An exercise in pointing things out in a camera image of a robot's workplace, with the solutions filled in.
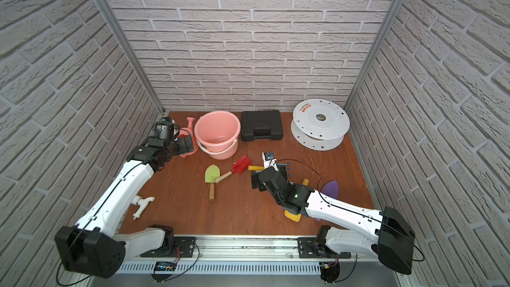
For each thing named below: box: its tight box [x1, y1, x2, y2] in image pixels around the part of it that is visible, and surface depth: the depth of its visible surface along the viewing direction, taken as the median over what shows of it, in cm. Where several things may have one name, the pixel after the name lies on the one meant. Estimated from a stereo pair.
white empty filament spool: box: [290, 98, 350, 151], surface depth 106 cm
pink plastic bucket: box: [193, 110, 242, 161], surface depth 93 cm
